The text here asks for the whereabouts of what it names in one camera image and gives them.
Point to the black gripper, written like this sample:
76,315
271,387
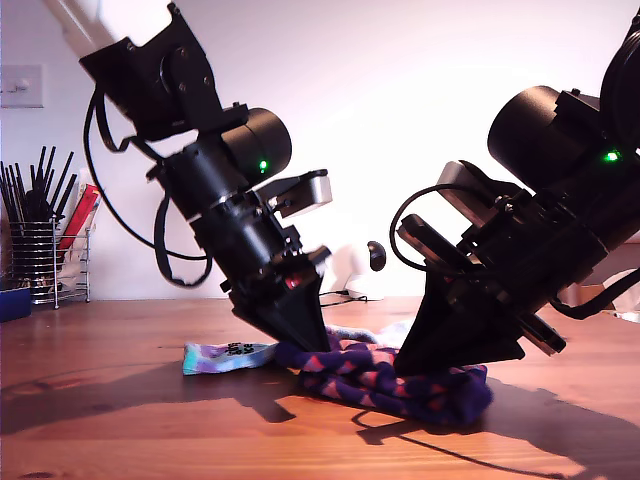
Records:
250,240
540,245

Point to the navy sock with red triangles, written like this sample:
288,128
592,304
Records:
440,400

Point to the pastel tie-dye sock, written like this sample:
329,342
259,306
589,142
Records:
215,357

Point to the pale tissue box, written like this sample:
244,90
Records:
627,318

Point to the white tissue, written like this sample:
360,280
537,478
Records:
625,287

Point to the red chopstick packet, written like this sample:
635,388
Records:
85,205

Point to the white paper sleeve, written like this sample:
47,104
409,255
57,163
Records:
85,177

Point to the black chopstick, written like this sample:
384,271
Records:
50,170
69,196
7,192
40,167
64,182

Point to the black utensil head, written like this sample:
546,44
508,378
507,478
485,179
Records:
39,205

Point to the blue box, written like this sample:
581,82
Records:
15,305

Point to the white round security camera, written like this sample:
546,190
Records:
360,287

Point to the grey camera box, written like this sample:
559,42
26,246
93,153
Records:
315,192
452,190

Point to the white light switch plate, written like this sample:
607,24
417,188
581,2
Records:
22,87

